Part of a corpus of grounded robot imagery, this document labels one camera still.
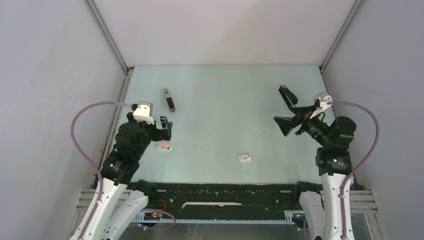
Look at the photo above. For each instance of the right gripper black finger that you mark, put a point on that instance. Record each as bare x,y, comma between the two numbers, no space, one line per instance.
286,124
303,110

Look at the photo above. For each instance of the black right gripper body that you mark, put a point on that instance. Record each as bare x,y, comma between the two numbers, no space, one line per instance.
316,128

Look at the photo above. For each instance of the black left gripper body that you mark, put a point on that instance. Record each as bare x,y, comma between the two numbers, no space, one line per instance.
153,133

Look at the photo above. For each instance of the beige and black large stapler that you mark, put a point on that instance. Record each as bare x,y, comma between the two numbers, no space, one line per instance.
169,101

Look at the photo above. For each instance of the white staple box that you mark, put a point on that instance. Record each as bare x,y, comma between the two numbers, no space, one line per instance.
244,158

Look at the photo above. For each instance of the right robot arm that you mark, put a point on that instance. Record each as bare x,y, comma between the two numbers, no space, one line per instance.
327,213

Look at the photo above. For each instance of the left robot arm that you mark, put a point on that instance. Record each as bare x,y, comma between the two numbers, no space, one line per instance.
102,221

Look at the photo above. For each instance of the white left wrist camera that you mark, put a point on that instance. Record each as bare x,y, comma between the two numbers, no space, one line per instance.
143,113

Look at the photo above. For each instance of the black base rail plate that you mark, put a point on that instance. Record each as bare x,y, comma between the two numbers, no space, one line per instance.
231,202

